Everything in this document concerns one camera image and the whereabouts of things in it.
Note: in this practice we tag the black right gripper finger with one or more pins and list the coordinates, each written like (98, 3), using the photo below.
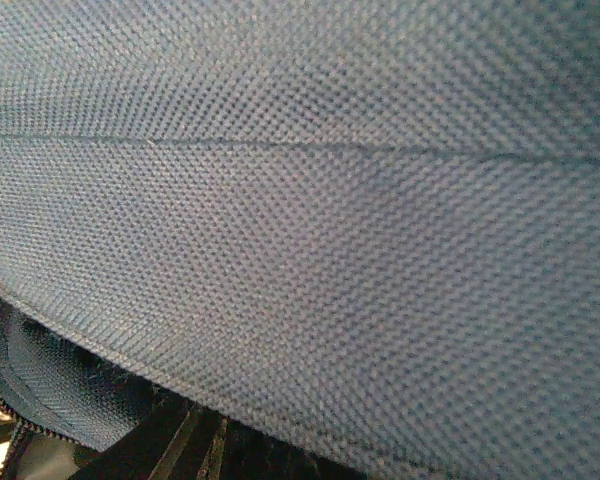
(171, 443)

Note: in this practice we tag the navy blue student backpack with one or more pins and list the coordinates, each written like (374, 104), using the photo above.
(370, 229)

